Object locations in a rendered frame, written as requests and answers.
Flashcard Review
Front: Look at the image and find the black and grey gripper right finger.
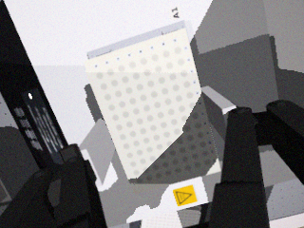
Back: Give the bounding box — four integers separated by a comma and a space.
200, 86, 304, 228

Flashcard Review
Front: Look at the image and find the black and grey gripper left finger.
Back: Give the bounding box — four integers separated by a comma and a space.
0, 118, 116, 228

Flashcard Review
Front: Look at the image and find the white benchtop lab instrument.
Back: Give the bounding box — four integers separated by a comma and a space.
0, 0, 304, 228

